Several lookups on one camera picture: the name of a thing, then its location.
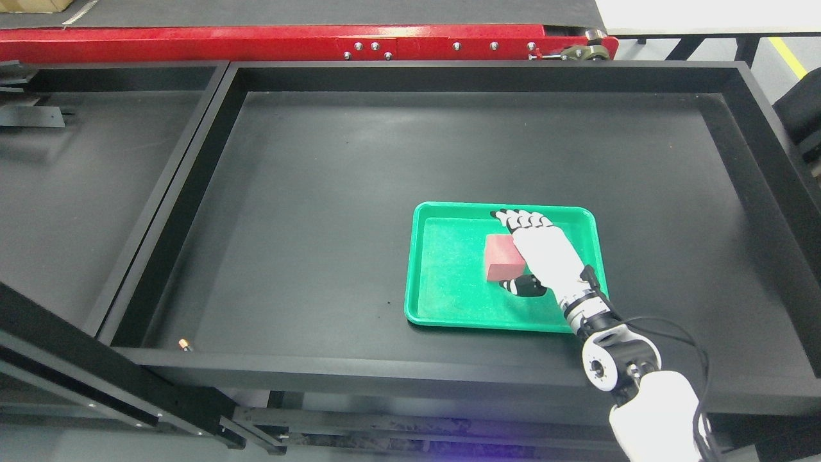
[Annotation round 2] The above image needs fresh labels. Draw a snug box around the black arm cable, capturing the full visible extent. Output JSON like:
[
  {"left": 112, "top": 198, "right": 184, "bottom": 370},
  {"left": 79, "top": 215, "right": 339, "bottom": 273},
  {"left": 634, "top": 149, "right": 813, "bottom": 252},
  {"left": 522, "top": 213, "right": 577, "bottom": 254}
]
[{"left": 603, "top": 295, "right": 716, "bottom": 462}]

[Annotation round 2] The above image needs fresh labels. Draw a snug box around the black metal shelf rack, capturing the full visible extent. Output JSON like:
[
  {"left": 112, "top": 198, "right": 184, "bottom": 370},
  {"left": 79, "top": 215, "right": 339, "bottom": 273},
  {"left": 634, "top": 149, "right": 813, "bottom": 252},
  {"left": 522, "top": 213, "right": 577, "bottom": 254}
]
[
  {"left": 99, "top": 62, "right": 819, "bottom": 460},
  {"left": 2, "top": 61, "right": 284, "bottom": 455}
]

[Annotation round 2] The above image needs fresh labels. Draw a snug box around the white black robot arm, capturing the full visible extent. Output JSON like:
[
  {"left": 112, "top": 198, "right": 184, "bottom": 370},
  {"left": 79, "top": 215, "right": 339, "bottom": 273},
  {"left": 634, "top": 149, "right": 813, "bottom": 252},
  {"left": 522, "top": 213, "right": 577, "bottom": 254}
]
[{"left": 563, "top": 266, "right": 716, "bottom": 461}]

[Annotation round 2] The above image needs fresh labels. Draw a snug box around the pink foam block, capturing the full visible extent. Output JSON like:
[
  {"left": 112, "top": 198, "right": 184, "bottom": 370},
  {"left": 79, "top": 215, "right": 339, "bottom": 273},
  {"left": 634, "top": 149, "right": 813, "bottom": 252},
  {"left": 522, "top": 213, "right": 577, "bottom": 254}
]
[{"left": 484, "top": 234, "right": 526, "bottom": 282}]

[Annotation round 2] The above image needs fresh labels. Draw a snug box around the green plastic tray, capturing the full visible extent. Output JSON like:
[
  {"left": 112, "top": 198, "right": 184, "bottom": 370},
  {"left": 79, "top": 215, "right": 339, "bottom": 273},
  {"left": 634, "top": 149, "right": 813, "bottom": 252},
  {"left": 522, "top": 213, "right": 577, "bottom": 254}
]
[{"left": 405, "top": 201, "right": 575, "bottom": 334}]

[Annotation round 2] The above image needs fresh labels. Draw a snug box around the red conveyor frame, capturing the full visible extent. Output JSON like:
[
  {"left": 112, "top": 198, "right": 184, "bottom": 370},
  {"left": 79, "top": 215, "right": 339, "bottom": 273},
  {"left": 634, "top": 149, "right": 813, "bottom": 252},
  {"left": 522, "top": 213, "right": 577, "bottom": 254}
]
[{"left": 1, "top": 24, "right": 619, "bottom": 64}]

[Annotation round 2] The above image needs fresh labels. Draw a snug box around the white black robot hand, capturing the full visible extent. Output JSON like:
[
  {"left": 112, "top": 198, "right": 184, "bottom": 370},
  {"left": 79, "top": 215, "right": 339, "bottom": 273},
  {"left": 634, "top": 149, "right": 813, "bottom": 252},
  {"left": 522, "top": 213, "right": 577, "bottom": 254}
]
[{"left": 491, "top": 209, "right": 599, "bottom": 311}]

